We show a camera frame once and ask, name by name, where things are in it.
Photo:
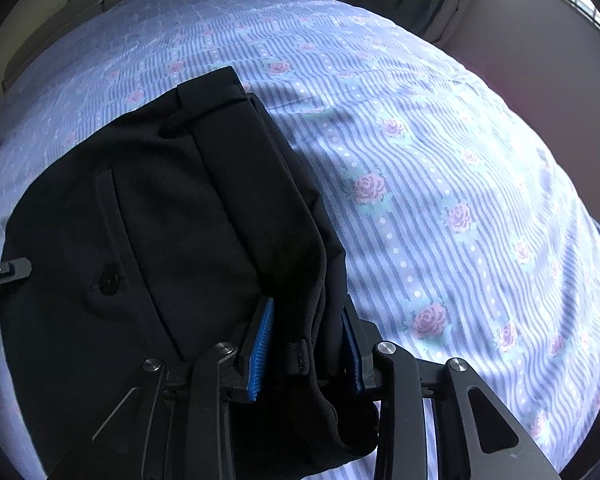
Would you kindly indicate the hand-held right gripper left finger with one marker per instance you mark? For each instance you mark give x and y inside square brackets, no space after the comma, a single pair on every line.
[260,345]

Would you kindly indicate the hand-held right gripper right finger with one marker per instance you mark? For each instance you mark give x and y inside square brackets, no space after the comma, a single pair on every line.
[352,355]

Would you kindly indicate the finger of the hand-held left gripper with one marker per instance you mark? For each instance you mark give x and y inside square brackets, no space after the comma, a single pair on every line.
[12,267]

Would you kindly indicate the black pants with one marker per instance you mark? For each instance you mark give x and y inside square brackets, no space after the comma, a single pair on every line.
[155,210]

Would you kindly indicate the blue floral striped bed cover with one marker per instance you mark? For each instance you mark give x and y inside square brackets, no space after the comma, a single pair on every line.
[430,160]

